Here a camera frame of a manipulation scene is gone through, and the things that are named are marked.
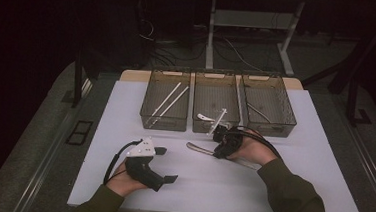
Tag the person's left hand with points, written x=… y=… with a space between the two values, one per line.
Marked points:
x=122 y=183

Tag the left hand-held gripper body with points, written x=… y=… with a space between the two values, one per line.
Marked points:
x=141 y=171

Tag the steel fork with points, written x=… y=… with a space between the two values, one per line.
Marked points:
x=259 y=112

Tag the steel table knife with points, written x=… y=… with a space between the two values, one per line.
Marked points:
x=199 y=149

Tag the white chopstick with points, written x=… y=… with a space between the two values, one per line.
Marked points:
x=166 y=98
x=172 y=103

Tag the person's right hand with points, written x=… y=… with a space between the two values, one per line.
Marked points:
x=256 y=151

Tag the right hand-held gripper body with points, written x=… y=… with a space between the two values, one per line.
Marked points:
x=233 y=141

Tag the smoky transparent plastic bin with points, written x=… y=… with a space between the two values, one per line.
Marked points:
x=270 y=98
x=167 y=84
x=213 y=94

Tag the white metal desk frame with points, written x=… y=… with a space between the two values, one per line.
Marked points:
x=211 y=37

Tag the black metal stand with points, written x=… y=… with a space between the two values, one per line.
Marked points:
x=352 y=100

